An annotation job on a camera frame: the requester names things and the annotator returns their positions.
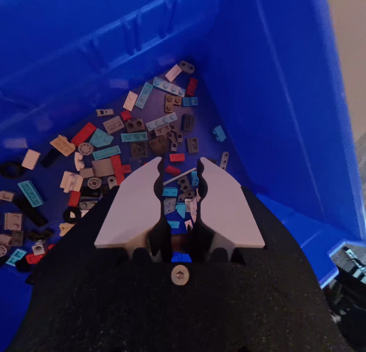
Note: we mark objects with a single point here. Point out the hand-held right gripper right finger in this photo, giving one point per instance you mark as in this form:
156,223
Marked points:
228,212

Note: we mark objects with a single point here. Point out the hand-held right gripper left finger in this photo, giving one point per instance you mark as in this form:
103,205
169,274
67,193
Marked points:
131,212

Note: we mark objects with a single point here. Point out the pile of toy bricks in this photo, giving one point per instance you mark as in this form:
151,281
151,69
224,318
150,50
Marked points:
105,152

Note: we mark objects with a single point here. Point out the blue tablecloth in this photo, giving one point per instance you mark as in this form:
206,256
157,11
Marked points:
257,72

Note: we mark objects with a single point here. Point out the person's right hand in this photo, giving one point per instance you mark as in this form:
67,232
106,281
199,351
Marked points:
179,242

